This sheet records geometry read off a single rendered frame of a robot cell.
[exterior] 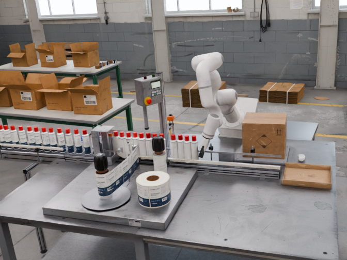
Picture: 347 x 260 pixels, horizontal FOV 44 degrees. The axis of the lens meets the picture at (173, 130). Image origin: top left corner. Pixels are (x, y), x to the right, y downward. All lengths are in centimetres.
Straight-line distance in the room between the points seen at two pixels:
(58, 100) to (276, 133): 271
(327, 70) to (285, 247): 599
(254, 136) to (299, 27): 507
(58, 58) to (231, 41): 320
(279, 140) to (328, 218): 78
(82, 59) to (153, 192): 491
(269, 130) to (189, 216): 94
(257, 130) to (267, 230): 92
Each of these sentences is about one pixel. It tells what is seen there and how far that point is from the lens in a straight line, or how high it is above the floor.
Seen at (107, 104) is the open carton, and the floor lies 85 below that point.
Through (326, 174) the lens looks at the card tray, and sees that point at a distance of 303.
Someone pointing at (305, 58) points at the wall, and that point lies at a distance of 810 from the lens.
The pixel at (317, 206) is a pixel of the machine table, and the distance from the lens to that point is 267.
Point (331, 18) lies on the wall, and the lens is 789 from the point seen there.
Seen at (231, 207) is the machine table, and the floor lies 83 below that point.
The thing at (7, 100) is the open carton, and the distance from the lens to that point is 546.
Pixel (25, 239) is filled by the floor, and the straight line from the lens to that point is 420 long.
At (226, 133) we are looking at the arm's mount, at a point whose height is 86.
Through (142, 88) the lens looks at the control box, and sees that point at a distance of 300.
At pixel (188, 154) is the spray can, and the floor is 95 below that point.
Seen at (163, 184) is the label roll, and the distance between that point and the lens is 250.
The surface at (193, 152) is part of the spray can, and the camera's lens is 301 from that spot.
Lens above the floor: 219
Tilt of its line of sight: 21 degrees down
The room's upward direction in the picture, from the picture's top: 4 degrees counter-clockwise
